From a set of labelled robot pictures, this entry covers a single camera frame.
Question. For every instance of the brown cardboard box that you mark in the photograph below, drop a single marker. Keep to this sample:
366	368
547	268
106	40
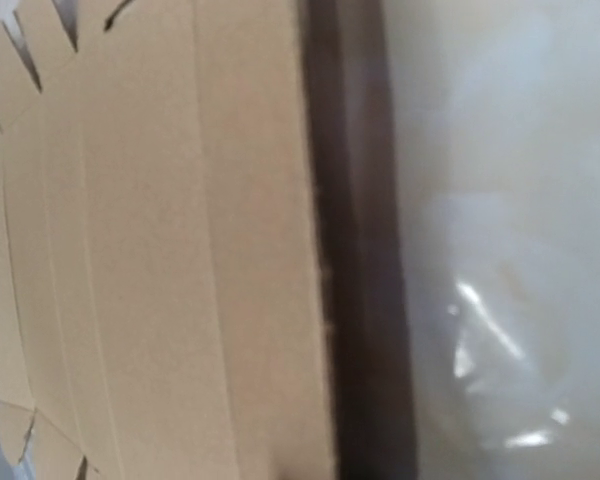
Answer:
195	278

